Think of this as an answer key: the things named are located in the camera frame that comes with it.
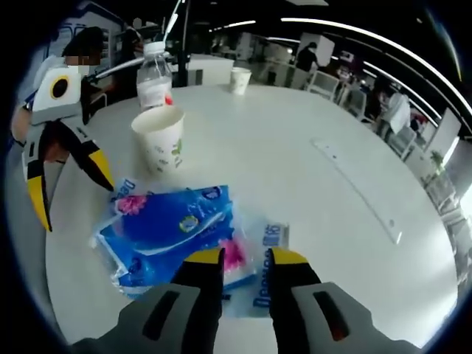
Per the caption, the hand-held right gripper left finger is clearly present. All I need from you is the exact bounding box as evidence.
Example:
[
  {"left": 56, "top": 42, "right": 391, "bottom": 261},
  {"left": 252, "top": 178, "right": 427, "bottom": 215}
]
[{"left": 72, "top": 247, "right": 226, "bottom": 354}]

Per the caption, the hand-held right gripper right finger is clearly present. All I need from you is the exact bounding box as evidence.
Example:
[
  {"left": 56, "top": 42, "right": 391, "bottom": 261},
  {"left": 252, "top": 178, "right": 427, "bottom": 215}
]
[{"left": 268, "top": 247, "right": 417, "bottom": 354}]

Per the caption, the blue sponge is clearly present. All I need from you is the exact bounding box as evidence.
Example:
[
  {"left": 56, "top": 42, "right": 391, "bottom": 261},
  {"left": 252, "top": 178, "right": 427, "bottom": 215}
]
[{"left": 109, "top": 176, "right": 291, "bottom": 320}]

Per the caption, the white printed paper cup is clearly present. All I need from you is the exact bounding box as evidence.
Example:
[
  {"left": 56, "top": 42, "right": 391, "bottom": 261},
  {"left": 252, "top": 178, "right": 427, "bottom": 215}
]
[
  {"left": 131, "top": 105, "right": 185, "bottom": 177},
  {"left": 230, "top": 67, "right": 253, "bottom": 97}
]

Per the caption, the blue tissue pack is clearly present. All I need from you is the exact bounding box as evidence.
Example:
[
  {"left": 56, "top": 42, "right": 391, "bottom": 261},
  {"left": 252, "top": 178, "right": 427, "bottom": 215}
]
[{"left": 91, "top": 184, "right": 258, "bottom": 300}]

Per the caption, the clear water bottle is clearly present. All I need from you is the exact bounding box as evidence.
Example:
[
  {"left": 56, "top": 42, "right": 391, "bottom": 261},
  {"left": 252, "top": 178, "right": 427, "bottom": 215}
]
[{"left": 136, "top": 41, "right": 174, "bottom": 112}]

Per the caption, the white cabinet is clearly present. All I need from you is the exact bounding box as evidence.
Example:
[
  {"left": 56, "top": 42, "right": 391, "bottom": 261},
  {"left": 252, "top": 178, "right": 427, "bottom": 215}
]
[{"left": 186, "top": 53, "right": 237, "bottom": 89}]

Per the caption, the cluster of grey office chairs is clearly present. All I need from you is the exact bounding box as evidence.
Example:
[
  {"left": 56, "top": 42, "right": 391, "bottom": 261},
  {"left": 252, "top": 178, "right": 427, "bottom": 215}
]
[{"left": 423, "top": 165, "right": 472, "bottom": 282}]

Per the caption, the short ceiling light strip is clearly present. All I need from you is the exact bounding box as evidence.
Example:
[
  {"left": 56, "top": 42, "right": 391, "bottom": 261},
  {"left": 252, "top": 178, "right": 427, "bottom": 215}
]
[{"left": 207, "top": 19, "right": 258, "bottom": 31}]

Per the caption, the potted green plant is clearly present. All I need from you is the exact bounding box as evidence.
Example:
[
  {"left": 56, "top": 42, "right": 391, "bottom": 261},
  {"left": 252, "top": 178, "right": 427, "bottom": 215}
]
[{"left": 428, "top": 148, "right": 446, "bottom": 175}]

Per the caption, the white office chair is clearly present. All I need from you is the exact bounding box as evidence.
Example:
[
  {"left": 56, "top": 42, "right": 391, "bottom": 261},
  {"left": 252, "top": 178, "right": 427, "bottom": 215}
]
[
  {"left": 345, "top": 87, "right": 370, "bottom": 119},
  {"left": 307, "top": 69, "right": 343, "bottom": 101}
]

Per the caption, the long ceiling light strip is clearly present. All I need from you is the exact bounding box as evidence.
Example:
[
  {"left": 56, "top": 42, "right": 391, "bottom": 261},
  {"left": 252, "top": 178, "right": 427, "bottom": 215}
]
[{"left": 279, "top": 15, "right": 472, "bottom": 125}]

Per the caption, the white tabletop cable cover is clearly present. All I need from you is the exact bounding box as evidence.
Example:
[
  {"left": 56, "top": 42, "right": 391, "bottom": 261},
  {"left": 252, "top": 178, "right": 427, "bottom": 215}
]
[{"left": 311, "top": 136, "right": 403, "bottom": 246}]

